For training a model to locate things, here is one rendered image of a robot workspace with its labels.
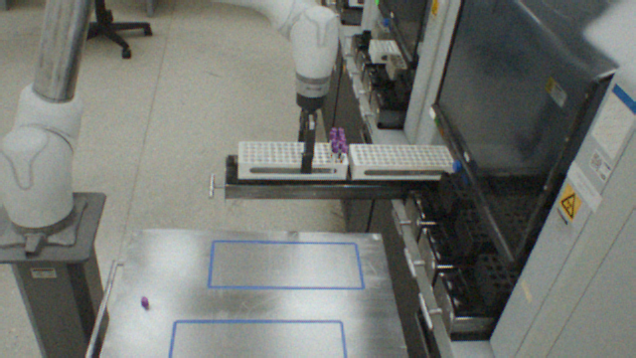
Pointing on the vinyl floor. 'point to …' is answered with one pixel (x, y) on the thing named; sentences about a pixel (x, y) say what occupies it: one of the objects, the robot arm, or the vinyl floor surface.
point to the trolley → (251, 296)
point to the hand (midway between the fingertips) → (304, 154)
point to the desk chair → (113, 27)
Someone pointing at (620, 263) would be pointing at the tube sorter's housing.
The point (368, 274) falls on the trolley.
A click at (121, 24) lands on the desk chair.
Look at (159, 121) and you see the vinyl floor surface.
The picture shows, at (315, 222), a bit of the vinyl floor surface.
